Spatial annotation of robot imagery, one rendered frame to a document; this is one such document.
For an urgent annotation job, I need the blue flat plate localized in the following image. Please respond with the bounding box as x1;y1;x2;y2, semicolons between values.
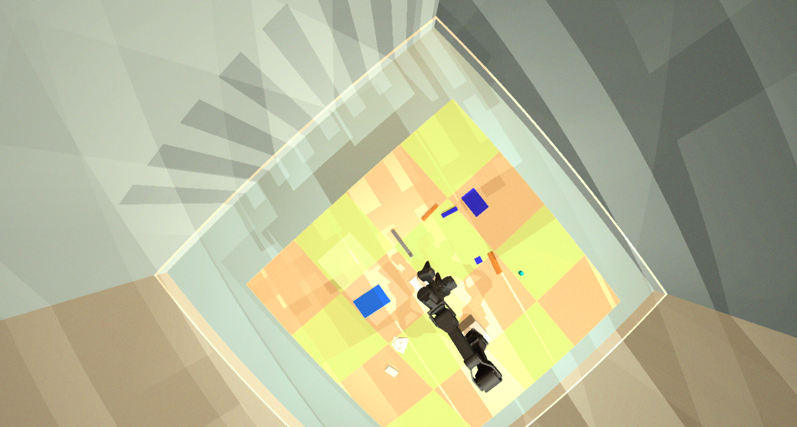
353;284;391;318

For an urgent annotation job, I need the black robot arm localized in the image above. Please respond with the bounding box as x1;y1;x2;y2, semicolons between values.
417;276;502;393

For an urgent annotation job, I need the orange flat bar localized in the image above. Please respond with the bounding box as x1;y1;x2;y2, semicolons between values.
487;251;502;274

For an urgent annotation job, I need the dark grey long flat bar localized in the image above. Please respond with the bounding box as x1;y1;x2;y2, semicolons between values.
391;229;413;257

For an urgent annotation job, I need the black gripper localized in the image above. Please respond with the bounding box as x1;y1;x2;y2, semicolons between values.
417;261;445;298

